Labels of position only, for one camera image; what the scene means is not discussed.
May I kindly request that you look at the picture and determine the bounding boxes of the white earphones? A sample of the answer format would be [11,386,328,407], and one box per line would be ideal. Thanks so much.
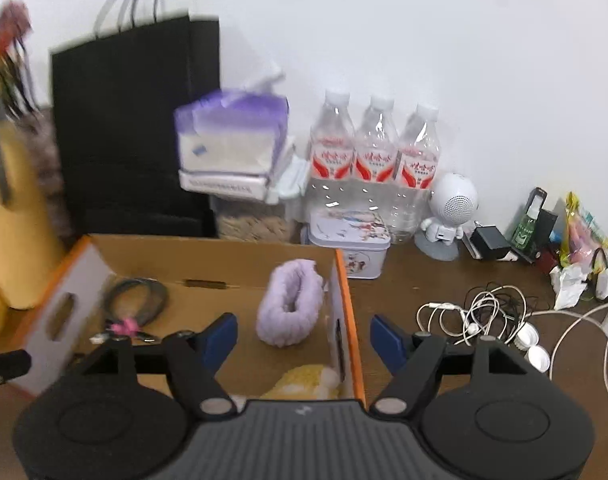
[416,282,535,347]

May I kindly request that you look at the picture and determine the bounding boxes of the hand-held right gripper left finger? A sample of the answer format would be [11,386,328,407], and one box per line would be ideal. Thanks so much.
[74,312,239,421]

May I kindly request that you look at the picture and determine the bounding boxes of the printed tin box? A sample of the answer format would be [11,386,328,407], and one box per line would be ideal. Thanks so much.
[304,208,391,280]

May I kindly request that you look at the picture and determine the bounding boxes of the clear water bottle red label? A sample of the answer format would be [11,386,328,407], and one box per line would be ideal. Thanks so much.
[353,94,401,226]
[304,90,357,221]
[391,102,443,243]

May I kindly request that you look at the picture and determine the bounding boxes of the black box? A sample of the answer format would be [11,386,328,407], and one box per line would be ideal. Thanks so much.
[534,205,560,261]

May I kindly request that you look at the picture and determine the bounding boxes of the white robot-shaped speaker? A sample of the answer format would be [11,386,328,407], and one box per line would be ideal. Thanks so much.
[415,172,480,262]

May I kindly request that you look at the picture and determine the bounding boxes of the white cable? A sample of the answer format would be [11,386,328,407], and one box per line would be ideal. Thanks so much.
[531,300,608,408]

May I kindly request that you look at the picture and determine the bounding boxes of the purple fluffy scrunchie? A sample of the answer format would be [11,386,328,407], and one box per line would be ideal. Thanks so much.
[256,258,327,349]

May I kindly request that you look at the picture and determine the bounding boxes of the black power adapter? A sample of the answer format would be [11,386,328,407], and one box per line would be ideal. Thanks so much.
[464,222,513,261]

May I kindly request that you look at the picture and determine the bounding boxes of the yellow and white plush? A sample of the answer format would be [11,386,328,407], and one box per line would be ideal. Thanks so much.
[259,364,343,402]

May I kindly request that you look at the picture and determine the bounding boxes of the mottled brown vase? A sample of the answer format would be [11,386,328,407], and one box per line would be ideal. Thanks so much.
[26,107,87,238]

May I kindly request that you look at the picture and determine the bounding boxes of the pink clip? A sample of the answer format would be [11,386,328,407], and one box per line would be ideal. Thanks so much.
[91,317,157,346]

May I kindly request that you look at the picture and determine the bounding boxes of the green spray bottle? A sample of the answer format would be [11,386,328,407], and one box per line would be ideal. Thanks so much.
[511,187,548,252]

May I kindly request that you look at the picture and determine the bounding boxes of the crumpled white tissue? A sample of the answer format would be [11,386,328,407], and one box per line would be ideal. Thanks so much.
[549,262,590,311]

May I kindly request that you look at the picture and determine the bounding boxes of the black paper bag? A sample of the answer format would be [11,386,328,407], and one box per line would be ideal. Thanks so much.
[50,0,221,239]

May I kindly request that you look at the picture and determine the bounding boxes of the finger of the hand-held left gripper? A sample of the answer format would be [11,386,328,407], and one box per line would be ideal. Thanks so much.
[0,350,32,429]

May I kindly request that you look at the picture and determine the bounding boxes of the white flat box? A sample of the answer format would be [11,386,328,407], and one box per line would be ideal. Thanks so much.
[179,142,297,199]

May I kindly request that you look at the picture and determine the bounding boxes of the clear food container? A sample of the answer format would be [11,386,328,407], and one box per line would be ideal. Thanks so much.
[209,155,309,244]

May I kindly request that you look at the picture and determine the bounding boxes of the white charger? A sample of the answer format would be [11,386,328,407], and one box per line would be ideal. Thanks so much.
[591,247,608,302]

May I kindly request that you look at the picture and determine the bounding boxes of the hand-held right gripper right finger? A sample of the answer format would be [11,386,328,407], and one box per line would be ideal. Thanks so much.
[370,314,531,418]

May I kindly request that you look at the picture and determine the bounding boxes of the dried flowers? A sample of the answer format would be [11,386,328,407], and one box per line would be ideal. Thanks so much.
[0,0,39,116]

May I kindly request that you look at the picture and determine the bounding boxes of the colourful snack packet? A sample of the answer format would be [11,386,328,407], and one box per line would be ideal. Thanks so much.
[559,192,608,269]

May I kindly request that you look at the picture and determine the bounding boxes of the black cable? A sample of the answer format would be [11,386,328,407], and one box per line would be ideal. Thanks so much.
[101,277,170,334]

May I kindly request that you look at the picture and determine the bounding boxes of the purple tissue pack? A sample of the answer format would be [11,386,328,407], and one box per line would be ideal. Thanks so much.
[174,62,291,176]

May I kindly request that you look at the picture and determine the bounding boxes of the cardboard box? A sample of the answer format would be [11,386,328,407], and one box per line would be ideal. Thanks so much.
[6,234,367,411]

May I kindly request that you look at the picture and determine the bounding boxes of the yellow jug with grey handle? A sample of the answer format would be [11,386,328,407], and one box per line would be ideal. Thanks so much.
[0,72,67,343]

